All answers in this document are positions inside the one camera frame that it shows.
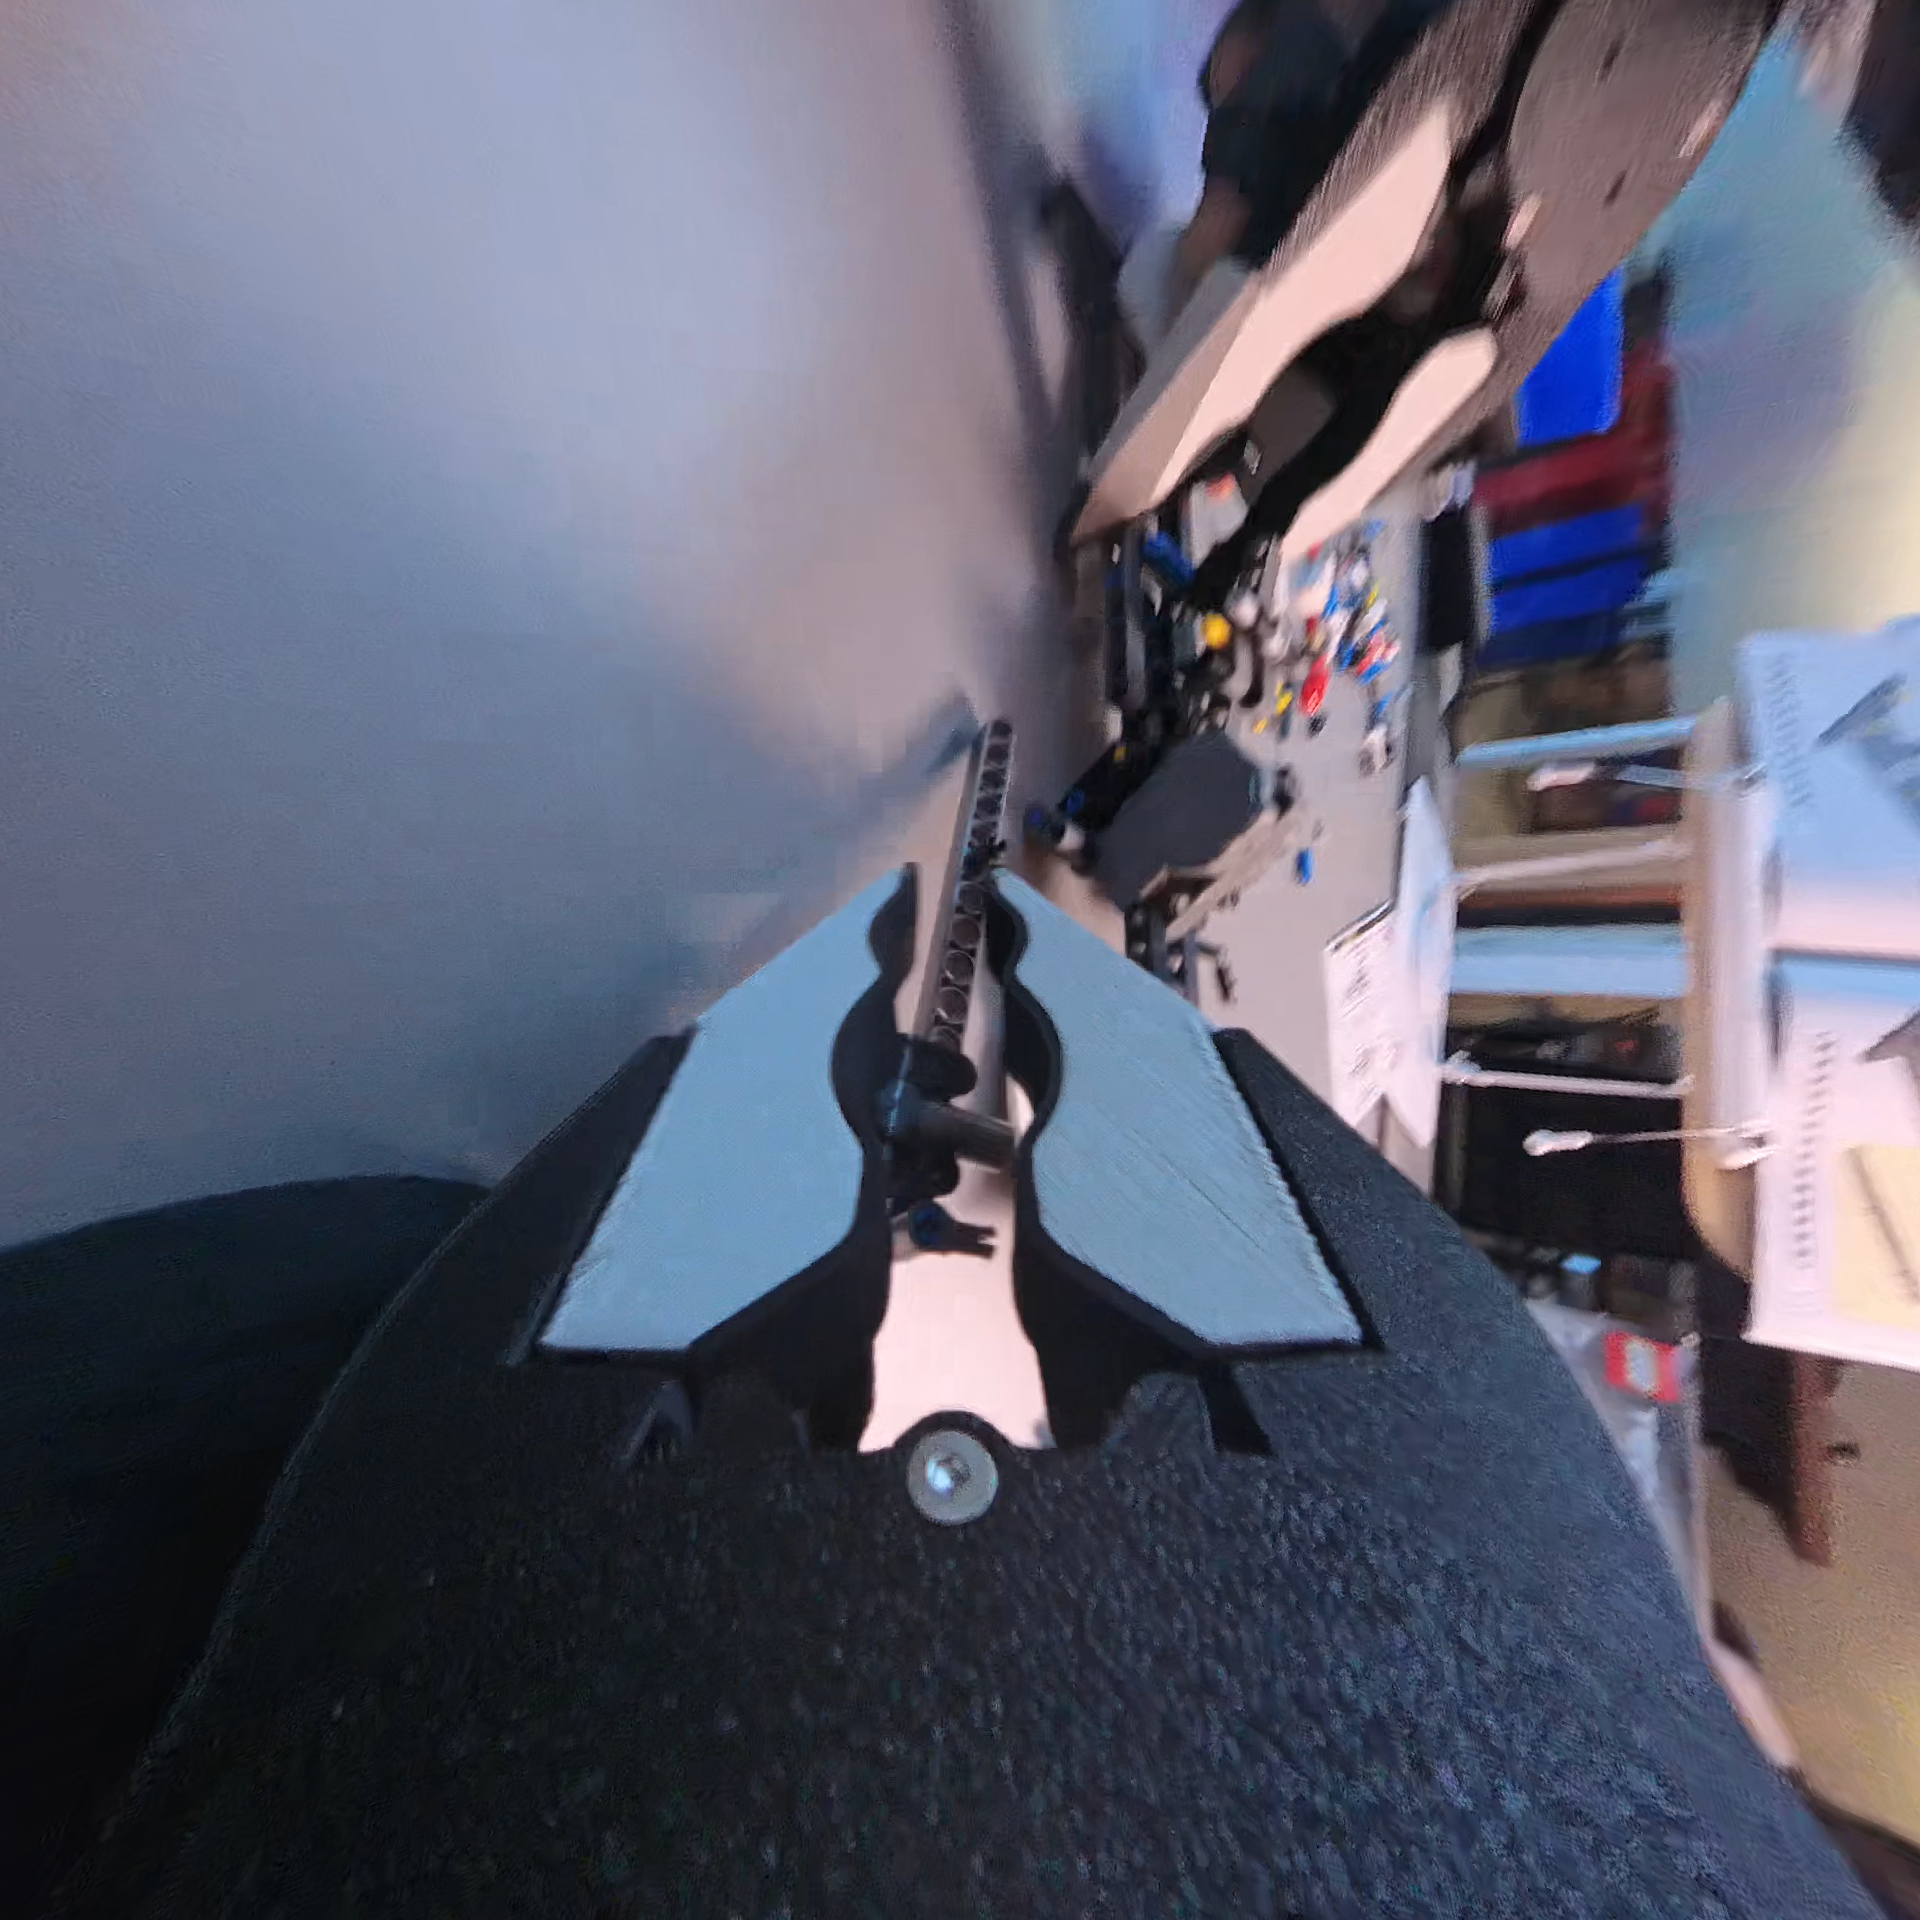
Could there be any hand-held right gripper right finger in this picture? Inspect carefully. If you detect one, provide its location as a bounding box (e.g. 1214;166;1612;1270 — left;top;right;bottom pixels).
992;872;1367;1451

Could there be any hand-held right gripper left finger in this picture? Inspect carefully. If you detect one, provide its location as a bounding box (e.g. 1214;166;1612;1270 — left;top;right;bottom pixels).
536;867;921;1451

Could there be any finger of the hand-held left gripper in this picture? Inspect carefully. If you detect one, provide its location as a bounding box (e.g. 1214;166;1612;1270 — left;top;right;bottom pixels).
1274;327;1504;562
1069;104;1470;545

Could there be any grey toy brick beam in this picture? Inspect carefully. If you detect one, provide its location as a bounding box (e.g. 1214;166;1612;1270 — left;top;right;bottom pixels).
878;720;1029;1255

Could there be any toy brick vehicle chassis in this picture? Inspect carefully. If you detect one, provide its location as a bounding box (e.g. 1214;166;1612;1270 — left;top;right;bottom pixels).
1025;516;1328;1000

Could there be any grey desk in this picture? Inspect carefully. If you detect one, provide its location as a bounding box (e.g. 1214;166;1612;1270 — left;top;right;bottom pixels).
0;0;1449;1450

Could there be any stack of blue red bins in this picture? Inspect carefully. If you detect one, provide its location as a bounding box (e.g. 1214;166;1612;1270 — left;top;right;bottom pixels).
1477;263;1673;671

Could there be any pile of small toy bricks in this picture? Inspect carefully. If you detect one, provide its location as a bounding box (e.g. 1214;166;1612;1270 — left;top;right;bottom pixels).
1253;516;1418;782

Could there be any white printed sticker sheet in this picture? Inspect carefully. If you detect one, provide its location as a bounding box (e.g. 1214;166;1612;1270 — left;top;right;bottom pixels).
1322;902;1404;1128

